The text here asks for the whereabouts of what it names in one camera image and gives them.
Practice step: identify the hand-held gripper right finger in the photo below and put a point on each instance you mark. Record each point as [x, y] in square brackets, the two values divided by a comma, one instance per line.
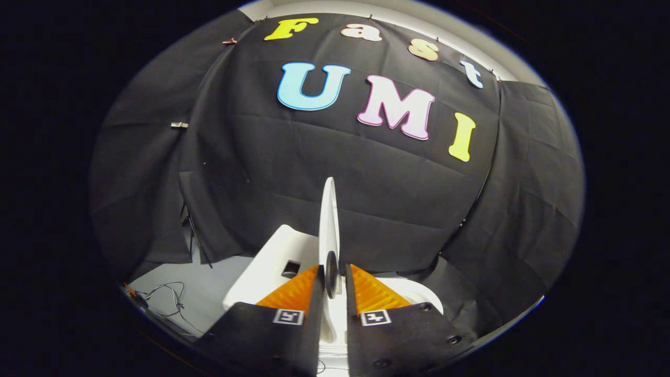
[352, 335]

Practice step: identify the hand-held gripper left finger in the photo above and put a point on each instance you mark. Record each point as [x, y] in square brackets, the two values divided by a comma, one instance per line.
[315, 324]

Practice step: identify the white toilet lid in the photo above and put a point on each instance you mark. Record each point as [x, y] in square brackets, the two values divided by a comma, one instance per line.
[330, 225]

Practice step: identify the white toilet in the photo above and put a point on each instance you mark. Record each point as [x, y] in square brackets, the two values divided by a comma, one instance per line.
[272, 256]

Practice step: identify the black backdrop cloth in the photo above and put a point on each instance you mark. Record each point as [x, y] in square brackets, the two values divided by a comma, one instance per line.
[340, 183]

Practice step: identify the black stand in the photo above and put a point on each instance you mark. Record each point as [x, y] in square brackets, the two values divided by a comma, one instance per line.
[196, 235]

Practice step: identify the silver cloth clip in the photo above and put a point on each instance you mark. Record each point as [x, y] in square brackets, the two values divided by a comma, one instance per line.
[179, 124]

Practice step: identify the row of small dark clips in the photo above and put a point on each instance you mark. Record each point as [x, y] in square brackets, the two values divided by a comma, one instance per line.
[371, 16]

